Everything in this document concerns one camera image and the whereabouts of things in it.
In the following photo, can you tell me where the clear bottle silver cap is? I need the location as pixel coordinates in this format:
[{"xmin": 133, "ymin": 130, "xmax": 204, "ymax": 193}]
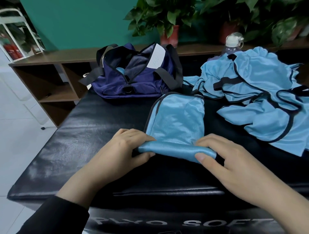
[{"xmin": 224, "ymin": 32, "xmax": 245, "ymax": 54}]

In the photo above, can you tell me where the black leather bench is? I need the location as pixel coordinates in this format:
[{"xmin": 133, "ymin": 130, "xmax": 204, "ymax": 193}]
[{"xmin": 7, "ymin": 84, "xmax": 309, "ymax": 234}]

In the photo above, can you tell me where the white wheeled cart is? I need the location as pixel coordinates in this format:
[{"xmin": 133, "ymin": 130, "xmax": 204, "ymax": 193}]
[{"xmin": 0, "ymin": 7, "xmax": 45, "ymax": 61}]

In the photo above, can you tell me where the person's left forearm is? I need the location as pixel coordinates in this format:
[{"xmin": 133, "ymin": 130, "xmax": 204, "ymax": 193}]
[{"xmin": 17, "ymin": 178, "xmax": 112, "ymax": 234}]

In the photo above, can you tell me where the person's right forearm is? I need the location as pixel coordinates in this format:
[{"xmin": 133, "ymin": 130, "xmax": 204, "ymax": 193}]
[{"xmin": 258, "ymin": 183, "xmax": 309, "ymax": 234}]

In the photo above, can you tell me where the person's right hand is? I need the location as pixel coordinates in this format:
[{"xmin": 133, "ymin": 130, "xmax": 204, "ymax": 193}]
[{"xmin": 194, "ymin": 133, "xmax": 278, "ymax": 205}]

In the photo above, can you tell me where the red bottle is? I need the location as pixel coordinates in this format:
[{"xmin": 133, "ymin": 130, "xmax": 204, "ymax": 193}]
[{"xmin": 4, "ymin": 41, "xmax": 22, "ymax": 59}]

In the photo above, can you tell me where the person's left hand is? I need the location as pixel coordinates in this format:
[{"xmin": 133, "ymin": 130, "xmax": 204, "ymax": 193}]
[{"xmin": 89, "ymin": 128, "xmax": 156, "ymax": 190}]

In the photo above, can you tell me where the green plant in white pot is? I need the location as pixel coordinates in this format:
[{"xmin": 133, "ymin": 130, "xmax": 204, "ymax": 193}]
[{"xmin": 253, "ymin": 0, "xmax": 309, "ymax": 46}]

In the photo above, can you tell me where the navy blue bag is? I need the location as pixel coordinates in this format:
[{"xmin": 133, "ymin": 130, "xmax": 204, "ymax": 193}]
[{"xmin": 79, "ymin": 42, "xmax": 184, "ymax": 99}]

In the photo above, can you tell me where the wooden shelf cabinet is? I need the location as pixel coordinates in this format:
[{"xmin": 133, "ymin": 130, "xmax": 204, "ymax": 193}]
[{"xmin": 9, "ymin": 41, "xmax": 309, "ymax": 127}]

